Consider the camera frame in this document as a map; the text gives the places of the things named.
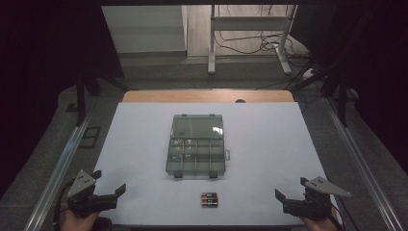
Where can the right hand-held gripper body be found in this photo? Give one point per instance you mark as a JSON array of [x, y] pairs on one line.
[[309, 207]]

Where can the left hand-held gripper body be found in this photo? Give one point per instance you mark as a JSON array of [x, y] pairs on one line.
[[84, 201]]

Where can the black and gold battery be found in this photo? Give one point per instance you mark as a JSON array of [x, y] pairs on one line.
[[209, 194], [209, 200], [209, 205]]

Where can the clear grey compartment storage box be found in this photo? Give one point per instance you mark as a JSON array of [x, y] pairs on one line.
[[195, 154]]

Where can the person's right hand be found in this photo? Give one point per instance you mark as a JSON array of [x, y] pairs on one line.
[[320, 225]]

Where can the person's left hand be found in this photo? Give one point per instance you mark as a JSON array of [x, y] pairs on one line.
[[77, 223]]

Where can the dark floor socket plate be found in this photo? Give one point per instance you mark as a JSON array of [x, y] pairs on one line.
[[89, 137]]

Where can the white table mat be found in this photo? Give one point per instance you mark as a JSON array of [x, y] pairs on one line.
[[266, 154]]

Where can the black metal stand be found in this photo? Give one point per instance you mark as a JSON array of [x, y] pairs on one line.
[[341, 93], [81, 96]]

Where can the white power strip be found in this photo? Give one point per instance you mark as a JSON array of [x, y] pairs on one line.
[[308, 73]]

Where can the white cabinet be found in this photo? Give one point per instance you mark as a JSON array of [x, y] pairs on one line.
[[144, 29]]

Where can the aluminium rail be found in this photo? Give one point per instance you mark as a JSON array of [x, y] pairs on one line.
[[57, 173], [362, 160]]

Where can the white desk frame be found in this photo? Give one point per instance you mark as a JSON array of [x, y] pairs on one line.
[[247, 23]]

